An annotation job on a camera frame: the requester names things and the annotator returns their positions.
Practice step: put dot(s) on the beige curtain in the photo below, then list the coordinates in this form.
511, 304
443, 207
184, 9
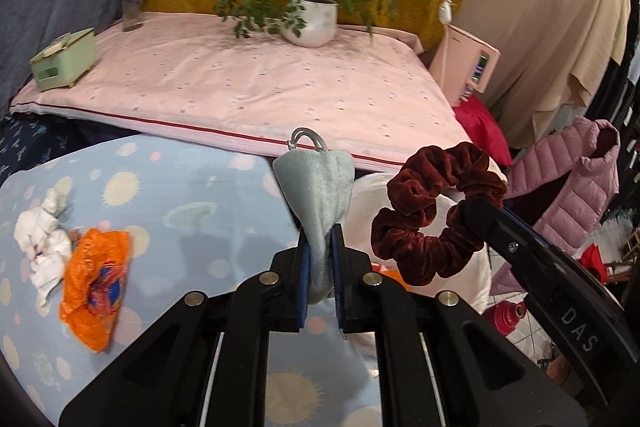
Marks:
540, 7

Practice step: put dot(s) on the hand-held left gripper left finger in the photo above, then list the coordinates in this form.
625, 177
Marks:
303, 287

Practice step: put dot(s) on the crumpled white tissue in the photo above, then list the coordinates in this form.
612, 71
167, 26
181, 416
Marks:
42, 242

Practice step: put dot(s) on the red stool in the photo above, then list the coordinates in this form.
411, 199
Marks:
595, 259

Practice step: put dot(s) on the pink down jacket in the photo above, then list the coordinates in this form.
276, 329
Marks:
565, 177

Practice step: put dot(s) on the bin with white plastic liner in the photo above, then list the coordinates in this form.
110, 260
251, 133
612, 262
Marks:
467, 279

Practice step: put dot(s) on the red bottle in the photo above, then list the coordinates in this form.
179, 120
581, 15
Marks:
505, 317

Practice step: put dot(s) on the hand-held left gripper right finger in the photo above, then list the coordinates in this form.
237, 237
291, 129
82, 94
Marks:
340, 287

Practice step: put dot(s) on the dark blue printed cloth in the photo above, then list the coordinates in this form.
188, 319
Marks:
30, 142

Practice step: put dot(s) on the pink box appliance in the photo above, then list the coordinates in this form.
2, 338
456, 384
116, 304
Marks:
457, 62

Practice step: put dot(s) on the hanging dark clothes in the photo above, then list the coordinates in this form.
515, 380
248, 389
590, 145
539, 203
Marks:
625, 72

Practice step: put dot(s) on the orange plastic wrapper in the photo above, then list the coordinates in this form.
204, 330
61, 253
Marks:
95, 287

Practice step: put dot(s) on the dark red velvet scrunchie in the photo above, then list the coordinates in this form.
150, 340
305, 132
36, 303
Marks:
425, 187

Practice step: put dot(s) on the light blue printed tablecloth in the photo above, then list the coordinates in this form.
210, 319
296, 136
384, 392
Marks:
200, 187

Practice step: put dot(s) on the green tissue box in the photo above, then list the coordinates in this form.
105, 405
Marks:
62, 59

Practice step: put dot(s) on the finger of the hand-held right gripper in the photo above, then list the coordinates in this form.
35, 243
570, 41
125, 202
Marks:
495, 227

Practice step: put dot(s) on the red cloth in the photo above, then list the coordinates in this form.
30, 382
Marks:
482, 132

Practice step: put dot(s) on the grey plush keyring toy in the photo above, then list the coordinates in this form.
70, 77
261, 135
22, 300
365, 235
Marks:
315, 192

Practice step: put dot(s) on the pink padded blanket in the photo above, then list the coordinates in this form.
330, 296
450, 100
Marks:
225, 82

